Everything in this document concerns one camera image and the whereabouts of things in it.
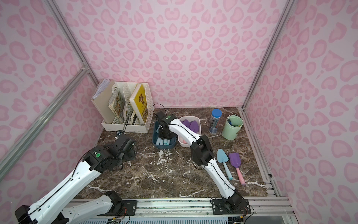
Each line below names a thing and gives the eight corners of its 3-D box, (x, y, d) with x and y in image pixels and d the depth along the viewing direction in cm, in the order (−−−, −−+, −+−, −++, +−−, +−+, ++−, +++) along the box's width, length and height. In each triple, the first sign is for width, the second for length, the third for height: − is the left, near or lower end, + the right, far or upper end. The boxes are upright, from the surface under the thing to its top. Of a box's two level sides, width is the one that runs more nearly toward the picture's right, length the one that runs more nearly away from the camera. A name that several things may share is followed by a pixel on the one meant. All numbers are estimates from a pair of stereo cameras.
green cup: (223, 139, 102) (228, 128, 91) (220, 127, 109) (224, 115, 97) (238, 139, 102) (245, 127, 90) (235, 127, 108) (240, 115, 97)
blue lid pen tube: (208, 134, 105) (212, 116, 90) (207, 126, 110) (211, 108, 94) (217, 134, 105) (223, 116, 90) (216, 126, 110) (221, 108, 94)
